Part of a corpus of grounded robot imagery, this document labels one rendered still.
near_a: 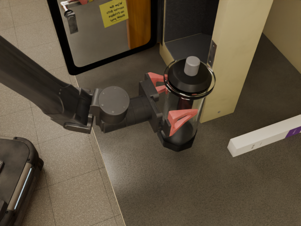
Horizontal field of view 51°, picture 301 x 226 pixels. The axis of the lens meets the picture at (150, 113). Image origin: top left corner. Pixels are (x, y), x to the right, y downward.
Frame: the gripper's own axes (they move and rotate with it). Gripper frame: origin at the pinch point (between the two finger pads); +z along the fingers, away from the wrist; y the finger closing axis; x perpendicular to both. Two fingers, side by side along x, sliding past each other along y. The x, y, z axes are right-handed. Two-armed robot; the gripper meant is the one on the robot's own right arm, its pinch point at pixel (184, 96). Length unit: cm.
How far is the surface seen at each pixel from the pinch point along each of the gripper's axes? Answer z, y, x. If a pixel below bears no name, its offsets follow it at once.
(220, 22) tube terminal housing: 8.6, 5.5, -14.2
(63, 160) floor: -32, 63, 118
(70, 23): -18.2, 30.8, -1.7
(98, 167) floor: -14, 51, 117
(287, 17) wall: 53, 27, 9
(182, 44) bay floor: 15.5, 30.0, 13.4
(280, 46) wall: 54, 24, 20
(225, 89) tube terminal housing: 15.4, 4.3, 7.8
